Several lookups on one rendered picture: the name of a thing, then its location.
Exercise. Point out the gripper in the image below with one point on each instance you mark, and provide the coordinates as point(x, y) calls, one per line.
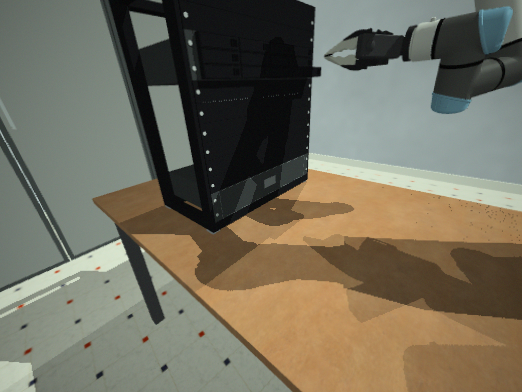
point(351, 63)

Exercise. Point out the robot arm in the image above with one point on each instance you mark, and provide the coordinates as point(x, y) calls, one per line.
point(462, 43)

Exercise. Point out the black server rack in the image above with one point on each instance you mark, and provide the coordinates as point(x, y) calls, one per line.
point(245, 152)

